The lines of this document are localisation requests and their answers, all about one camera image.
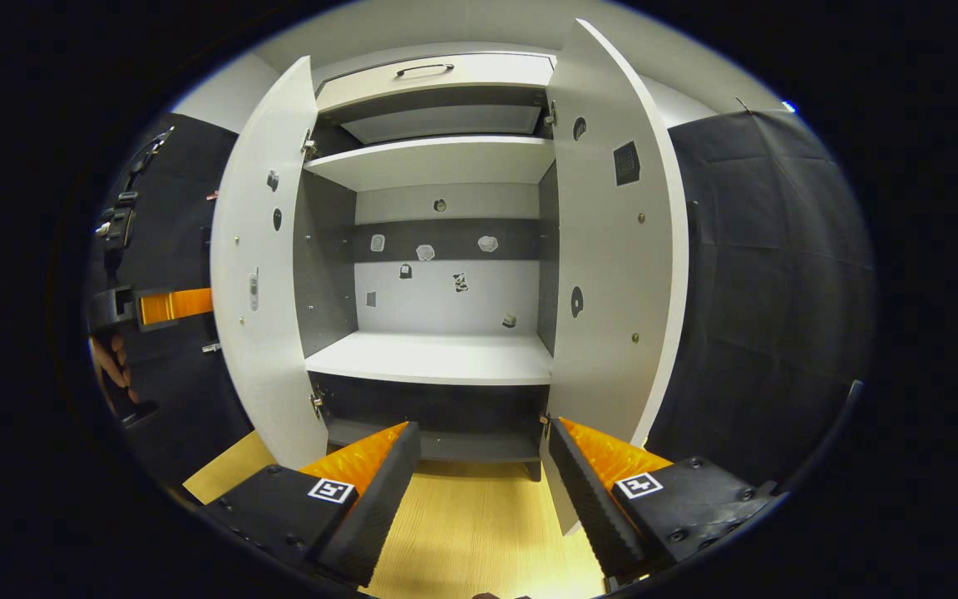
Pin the metal door hinge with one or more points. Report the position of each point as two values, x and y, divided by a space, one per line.
317 403
550 116
310 148
544 426

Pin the black backdrop cloth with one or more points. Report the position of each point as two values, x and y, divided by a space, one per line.
778 291

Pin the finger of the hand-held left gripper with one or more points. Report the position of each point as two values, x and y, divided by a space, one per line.
175 306

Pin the white cabinet shelf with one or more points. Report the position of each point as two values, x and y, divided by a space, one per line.
429 162
429 358

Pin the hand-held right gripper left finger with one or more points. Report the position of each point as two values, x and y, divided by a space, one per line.
379 499

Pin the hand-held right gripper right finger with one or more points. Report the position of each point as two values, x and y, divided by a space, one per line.
591 507

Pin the beige cabinet door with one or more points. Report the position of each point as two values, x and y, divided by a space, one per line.
612 249
263 374

